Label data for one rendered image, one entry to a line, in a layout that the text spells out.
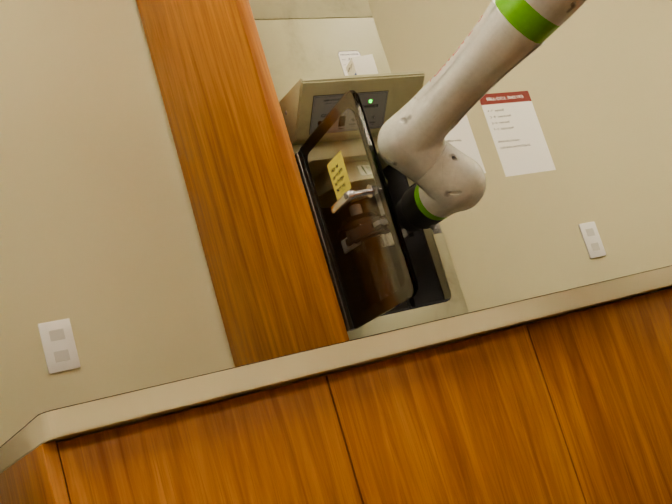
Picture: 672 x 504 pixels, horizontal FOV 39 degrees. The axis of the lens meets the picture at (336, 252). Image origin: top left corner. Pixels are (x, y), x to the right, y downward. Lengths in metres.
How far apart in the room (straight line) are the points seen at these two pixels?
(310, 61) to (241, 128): 0.23
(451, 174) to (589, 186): 1.38
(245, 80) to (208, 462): 0.86
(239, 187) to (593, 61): 1.66
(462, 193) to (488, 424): 0.43
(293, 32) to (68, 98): 0.59
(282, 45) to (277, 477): 1.01
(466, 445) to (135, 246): 0.98
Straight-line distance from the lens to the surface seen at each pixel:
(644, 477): 1.96
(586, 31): 3.44
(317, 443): 1.55
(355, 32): 2.25
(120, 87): 2.44
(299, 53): 2.14
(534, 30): 1.67
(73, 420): 1.39
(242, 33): 2.00
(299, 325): 1.92
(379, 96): 2.08
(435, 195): 1.81
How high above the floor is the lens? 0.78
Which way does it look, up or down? 11 degrees up
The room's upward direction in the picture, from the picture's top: 17 degrees counter-clockwise
